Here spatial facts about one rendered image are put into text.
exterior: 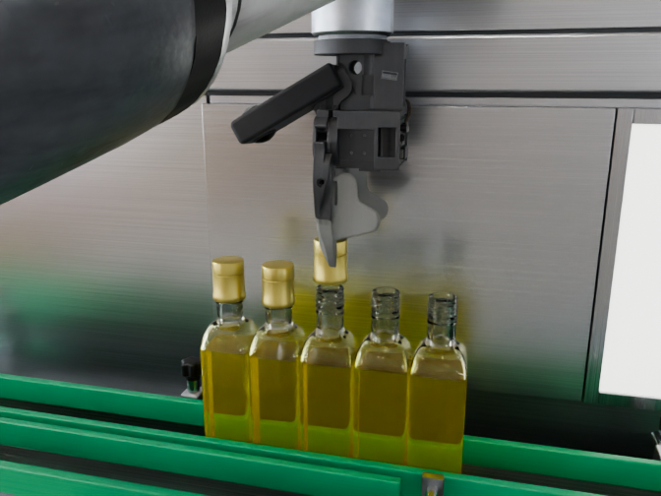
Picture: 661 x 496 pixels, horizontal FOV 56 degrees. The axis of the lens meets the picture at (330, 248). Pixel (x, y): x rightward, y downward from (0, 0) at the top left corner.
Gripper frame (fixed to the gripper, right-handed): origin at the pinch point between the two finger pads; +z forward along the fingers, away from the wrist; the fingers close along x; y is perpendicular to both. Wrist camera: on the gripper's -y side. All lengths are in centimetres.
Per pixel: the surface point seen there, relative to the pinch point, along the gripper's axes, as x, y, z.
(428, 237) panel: 12.1, 9.0, 1.4
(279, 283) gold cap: -1.2, -5.1, 3.8
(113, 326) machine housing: 16.0, -36.3, 18.2
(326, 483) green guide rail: -5.9, 0.9, 23.3
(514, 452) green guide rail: 3.2, 19.9, 22.7
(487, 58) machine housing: 12.7, 14.5, -18.7
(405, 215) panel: 12.1, 6.2, -1.2
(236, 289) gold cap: -0.4, -10.2, 5.1
